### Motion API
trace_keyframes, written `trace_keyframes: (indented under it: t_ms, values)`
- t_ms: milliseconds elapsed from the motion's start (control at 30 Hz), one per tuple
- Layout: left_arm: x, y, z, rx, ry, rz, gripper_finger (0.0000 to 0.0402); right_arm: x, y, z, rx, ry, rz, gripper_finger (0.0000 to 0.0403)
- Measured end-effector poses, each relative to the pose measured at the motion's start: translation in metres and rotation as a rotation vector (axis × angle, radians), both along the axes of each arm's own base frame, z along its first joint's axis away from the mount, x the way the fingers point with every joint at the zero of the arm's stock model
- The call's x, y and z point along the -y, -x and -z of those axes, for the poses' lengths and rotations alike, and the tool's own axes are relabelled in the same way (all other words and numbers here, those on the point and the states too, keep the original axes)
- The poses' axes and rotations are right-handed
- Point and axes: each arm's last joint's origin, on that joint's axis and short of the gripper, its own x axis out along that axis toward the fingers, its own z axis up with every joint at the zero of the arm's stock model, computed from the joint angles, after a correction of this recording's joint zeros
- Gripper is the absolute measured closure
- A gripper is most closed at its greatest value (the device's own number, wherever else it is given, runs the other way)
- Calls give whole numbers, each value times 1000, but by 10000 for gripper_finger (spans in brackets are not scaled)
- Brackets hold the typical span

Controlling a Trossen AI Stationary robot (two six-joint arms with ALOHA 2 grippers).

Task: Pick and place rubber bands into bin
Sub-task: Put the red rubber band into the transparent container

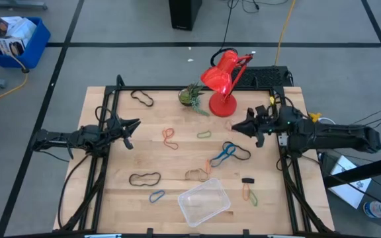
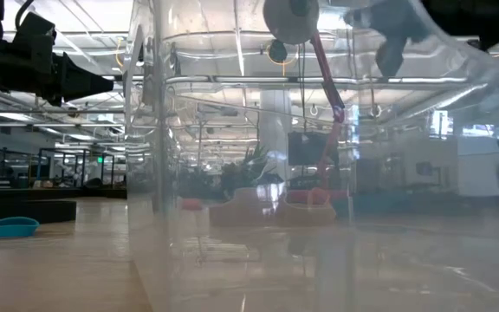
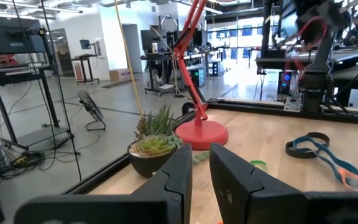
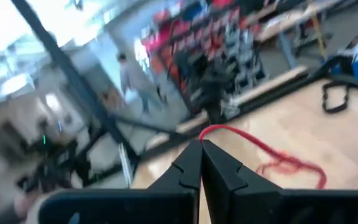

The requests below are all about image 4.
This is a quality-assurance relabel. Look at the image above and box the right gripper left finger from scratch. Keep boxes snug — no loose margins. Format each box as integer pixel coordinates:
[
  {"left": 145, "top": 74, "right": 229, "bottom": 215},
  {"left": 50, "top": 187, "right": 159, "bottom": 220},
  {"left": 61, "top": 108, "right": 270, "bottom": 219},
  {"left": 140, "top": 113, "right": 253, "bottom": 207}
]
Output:
[{"left": 39, "top": 139, "right": 203, "bottom": 224}]

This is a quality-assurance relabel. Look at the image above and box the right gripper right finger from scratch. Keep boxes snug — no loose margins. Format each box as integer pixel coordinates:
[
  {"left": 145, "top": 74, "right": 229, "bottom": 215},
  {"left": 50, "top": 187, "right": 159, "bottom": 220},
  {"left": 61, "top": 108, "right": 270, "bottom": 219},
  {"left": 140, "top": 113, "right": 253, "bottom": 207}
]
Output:
[{"left": 201, "top": 139, "right": 358, "bottom": 224}]

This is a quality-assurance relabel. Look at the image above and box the black aluminium table frame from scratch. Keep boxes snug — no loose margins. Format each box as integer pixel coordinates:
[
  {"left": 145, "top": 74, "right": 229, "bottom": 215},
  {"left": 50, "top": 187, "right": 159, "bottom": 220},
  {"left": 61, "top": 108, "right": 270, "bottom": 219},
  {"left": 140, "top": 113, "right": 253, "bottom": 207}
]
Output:
[{"left": 10, "top": 0, "right": 358, "bottom": 187}]

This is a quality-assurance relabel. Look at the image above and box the red parts bin shelf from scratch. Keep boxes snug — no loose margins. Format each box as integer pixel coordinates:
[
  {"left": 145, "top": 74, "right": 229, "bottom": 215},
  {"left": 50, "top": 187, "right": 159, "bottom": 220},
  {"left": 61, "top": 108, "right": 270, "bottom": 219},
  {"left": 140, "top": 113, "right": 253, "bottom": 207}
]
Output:
[{"left": 141, "top": 0, "right": 267, "bottom": 103}]

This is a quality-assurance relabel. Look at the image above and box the person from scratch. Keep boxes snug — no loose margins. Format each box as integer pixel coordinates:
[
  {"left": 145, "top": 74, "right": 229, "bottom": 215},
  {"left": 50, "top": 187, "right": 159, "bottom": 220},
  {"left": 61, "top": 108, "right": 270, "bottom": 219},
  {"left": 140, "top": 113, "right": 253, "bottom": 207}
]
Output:
[{"left": 116, "top": 52, "right": 167, "bottom": 114}]

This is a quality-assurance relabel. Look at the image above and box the black thin rubber band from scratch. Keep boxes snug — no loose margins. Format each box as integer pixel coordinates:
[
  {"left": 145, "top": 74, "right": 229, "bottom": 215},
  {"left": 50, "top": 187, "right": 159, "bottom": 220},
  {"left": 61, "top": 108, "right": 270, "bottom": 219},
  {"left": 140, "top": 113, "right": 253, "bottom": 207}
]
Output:
[{"left": 321, "top": 80, "right": 351, "bottom": 114}]

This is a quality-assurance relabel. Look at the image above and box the wooden workbench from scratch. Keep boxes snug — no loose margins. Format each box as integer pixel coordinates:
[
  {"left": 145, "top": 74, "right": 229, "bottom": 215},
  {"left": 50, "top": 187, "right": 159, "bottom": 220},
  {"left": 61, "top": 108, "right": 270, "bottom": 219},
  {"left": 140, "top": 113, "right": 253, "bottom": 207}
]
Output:
[{"left": 255, "top": 0, "right": 354, "bottom": 43}]

